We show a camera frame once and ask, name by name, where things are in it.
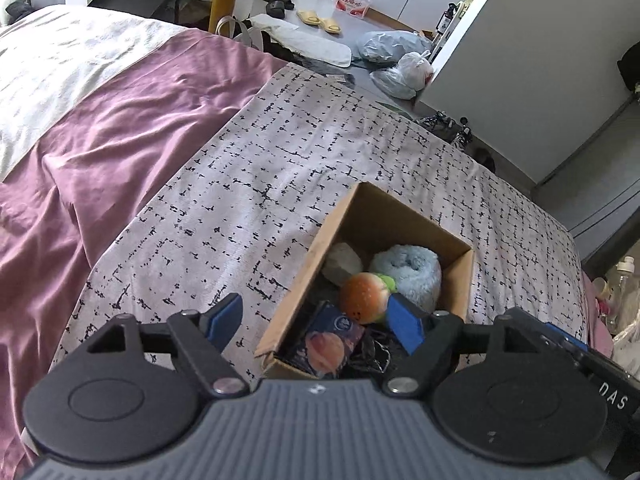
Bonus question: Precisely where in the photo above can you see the grey plastic bag with dark cloth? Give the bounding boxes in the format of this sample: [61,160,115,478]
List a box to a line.
[349,329,402,377]

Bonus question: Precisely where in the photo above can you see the pink cloth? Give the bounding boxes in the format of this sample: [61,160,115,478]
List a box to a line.
[579,272,614,357]

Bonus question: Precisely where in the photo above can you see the white fleece blanket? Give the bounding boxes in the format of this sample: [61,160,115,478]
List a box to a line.
[0,4,192,182]

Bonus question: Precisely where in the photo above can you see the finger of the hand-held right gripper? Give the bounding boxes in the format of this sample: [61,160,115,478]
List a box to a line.
[545,322,589,354]

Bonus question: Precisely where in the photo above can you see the grey bag with white handles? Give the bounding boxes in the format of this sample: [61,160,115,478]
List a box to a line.
[214,15,266,51]

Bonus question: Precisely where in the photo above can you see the white floor mat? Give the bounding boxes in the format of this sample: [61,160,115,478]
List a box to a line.
[248,13,354,68]

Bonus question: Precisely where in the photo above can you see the white sock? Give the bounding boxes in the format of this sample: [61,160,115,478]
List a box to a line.
[321,242,365,284]

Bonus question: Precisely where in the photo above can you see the blue tissue pack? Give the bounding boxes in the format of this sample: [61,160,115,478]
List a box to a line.
[289,301,367,379]

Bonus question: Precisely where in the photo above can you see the clear plastic bottle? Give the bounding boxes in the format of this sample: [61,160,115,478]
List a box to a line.
[615,256,640,322]

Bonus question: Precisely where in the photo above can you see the purple bed sheet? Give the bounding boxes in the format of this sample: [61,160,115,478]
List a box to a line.
[0,27,289,467]

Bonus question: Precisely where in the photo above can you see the white cabinet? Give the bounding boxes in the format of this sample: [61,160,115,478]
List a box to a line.
[429,0,640,187]

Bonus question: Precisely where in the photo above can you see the white plastic bag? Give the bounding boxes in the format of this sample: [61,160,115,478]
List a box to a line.
[369,51,435,100]

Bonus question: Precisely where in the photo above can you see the brown cardboard box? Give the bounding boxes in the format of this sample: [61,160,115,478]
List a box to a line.
[254,181,475,381]

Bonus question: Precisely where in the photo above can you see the orange burger plush toy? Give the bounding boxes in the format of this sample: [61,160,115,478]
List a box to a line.
[339,272,397,325]

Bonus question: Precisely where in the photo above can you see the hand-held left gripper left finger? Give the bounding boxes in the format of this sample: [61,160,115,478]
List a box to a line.
[85,292,252,397]

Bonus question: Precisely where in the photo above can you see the dark spray bottle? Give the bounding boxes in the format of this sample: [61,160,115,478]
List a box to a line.
[435,2,461,36]

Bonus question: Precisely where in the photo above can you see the red-wrapped water bottle pack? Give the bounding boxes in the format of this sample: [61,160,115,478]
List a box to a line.
[334,0,375,18]

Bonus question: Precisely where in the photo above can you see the white plush toy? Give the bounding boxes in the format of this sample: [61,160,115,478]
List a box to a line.
[0,0,32,26]

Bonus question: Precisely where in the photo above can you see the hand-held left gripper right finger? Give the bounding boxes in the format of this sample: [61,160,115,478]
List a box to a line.
[382,293,561,397]

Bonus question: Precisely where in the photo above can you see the black and white sneaker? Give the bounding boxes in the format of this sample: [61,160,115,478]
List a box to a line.
[452,117,476,147]
[418,112,456,134]

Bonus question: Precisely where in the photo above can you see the light blue fluffy towel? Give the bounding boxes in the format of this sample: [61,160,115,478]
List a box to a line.
[369,243,444,312]

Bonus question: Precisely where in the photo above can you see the dark hanging clothes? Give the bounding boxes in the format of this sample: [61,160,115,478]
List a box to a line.
[616,41,640,94]

